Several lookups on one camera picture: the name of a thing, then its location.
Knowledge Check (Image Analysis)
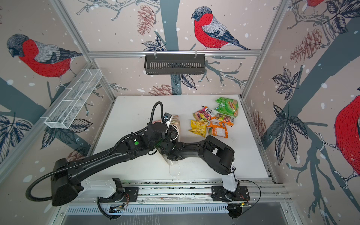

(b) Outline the printed paper bag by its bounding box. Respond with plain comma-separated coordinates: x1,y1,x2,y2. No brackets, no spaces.
157,115,181,178

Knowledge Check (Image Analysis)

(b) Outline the yellow snack packet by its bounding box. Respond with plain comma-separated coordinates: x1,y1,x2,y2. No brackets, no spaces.
189,120,208,138

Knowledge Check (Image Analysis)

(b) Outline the Fox's fruits candy packet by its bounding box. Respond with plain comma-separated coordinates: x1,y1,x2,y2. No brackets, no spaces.
193,106,215,122

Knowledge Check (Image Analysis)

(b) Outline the orange Fox's candy packet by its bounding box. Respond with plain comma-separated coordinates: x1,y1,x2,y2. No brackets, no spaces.
207,121,228,138

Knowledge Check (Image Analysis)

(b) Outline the green snack packet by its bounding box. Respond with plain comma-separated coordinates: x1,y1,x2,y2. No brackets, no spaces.
215,97,239,117

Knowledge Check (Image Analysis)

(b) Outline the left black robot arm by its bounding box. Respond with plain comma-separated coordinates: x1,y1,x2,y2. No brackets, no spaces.
51,122,178,206

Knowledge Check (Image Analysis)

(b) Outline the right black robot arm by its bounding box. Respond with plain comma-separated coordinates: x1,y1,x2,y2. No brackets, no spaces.
159,136,237,193

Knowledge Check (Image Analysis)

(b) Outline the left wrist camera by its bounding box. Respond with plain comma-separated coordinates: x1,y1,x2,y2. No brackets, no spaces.
163,112,173,127

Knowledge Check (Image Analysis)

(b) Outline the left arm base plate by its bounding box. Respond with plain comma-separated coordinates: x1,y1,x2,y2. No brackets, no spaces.
98,187,139,203

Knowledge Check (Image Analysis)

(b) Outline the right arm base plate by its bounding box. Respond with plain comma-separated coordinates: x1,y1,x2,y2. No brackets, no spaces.
211,185,250,203

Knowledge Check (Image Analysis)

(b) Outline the black wall basket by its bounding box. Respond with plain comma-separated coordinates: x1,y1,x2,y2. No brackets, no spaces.
144,54,205,75

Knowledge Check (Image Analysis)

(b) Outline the white wire mesh basket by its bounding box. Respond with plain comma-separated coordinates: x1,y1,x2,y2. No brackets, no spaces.
45,68,103,129

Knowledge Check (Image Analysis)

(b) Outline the black corrugated cable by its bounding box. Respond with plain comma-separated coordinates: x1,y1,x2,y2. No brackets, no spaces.
25,101,167,220

